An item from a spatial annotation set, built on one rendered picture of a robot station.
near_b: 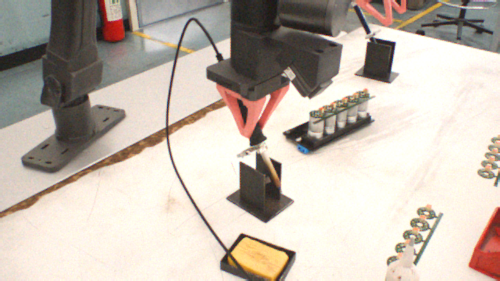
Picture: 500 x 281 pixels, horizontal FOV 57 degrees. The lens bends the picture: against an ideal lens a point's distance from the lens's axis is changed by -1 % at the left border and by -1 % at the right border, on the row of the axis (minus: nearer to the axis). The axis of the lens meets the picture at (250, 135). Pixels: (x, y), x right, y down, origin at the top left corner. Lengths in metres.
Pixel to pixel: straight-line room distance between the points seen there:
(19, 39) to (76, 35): 2.61
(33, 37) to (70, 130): 2.56
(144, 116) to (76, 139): 0.14
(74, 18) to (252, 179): 0.33
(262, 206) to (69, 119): 0.35
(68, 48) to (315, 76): 0.38
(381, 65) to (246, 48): 0.56
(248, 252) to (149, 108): 0.43
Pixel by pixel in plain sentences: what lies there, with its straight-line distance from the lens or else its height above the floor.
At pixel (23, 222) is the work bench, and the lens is 0.70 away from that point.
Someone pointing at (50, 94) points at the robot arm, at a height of 0.85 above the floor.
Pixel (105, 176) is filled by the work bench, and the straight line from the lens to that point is 0.74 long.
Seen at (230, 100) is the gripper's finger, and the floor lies 0.91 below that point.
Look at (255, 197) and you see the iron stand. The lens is 0.64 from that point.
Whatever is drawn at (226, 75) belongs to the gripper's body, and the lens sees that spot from 0.54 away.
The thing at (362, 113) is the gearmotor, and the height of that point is 0.78.
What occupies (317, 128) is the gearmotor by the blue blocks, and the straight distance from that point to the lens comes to 0.76.
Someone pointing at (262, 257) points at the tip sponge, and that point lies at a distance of 0.57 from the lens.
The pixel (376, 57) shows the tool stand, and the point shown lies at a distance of 1.04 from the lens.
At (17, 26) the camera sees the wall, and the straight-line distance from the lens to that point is 3.30.
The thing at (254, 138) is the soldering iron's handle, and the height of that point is 0.86.
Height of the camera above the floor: 1.18
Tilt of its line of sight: 32 degrees down
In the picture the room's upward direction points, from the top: straight up
